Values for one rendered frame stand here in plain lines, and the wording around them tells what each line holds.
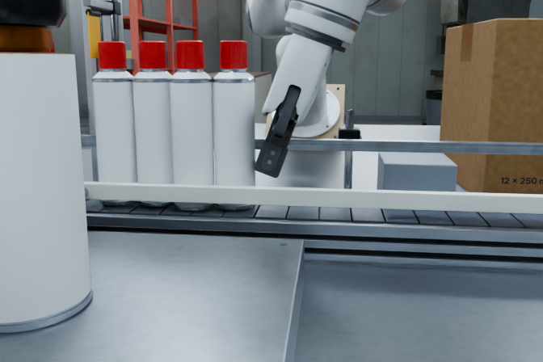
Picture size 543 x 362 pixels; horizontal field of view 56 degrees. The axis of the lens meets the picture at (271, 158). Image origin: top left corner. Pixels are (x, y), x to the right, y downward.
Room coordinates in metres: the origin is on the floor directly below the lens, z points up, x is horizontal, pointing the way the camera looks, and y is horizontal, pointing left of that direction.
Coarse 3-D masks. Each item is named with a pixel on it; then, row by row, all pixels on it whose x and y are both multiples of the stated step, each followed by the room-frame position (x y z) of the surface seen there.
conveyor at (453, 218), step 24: (192, 216) 0.60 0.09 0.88; (216, 216) 0.59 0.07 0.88; (240, 216) 0.59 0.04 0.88; (264, 216) 0.59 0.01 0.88; (288, 216) 0.59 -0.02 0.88; (312, 216) 0.59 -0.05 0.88; (336, 216) 0.59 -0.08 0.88; (360, 216) 0.59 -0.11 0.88; (384, 216) 0.59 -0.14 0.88; (408, 216) 0.59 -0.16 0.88; (432, 216) 0.59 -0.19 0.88; (456, 216) 0.59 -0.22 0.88; (480, 216) 0.60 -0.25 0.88; (504, 216) 0.59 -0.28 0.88; (528, 216) 0.59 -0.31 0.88
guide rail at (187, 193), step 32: (96, 192) 0.61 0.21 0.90; (128, 192) 0.60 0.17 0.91; (160, 192) 0.60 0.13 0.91; (192, 192) 0.59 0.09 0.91; (224, 192) 0.59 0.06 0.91; (256, 192) 0.58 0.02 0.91; (288, 192) 0.58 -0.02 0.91; (320, 192) 0.58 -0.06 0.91; (352, 192) 0.57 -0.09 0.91; (384, 192) 0.57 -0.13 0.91; (416, 192) 0.57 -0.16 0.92; (448, 192) 0.57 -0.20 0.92
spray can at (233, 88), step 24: (240, 48) 0.62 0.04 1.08; (240, 72) 0.62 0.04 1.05; (216, 96) 0.62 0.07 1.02; (240, 96) 0.61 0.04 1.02; (216, 120) 0.62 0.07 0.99; (240, 120) 0.61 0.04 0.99; (216, 144) 0.62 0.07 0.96; (240, 144) 0.61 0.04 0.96; (216, 168) 0.62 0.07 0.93; (240, 168) 0.61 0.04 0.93
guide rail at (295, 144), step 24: (288, 144) 0.66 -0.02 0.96; (312, 144) 0.65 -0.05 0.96; (336, 144) 0.65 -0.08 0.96; (360, 144) 0.65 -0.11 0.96; (384, 144) 0.64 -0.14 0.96; (408, 144) 0.64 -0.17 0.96; (432, 144) 0.63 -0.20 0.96; (456, 144) 0.63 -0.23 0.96; (480, 144) 0.63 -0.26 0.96; (504, 144) 0.62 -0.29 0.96; (528, 144) 0.62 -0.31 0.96
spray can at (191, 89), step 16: (176, 48) 0.63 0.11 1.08; (192, 48) 0.62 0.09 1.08; (192, 64) 0.62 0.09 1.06; (176, 80) 0.61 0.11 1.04; (192, 80) 0.61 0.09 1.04; (208, 80) 0.62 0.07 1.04; (176, 96) 0.61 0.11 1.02; (192, 96) 0.61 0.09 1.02; (208, 96) 0.62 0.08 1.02; (176, 112) 0.61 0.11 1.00; (192, 112) 0.61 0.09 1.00; (208, 112) 0.62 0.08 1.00; (176, 128) 0.61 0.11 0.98; (192, 128) 0.61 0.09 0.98; (208, 128) 0.62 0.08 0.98; (176, 144) 0.61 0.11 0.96; (192, 144) 0.61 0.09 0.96; (208, 144) 0.62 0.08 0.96; (176, 160) 0.61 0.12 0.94; (192, 160) 0.61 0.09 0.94; (208, 160) 0.62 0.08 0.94; (176, 176) 0.61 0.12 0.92; (192, 176) 0.61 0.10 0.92; (208, 176) 0.62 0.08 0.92; (176, 208) 0.62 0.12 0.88; (192, 208) 0.61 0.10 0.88; (208, 208) 0.62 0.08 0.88
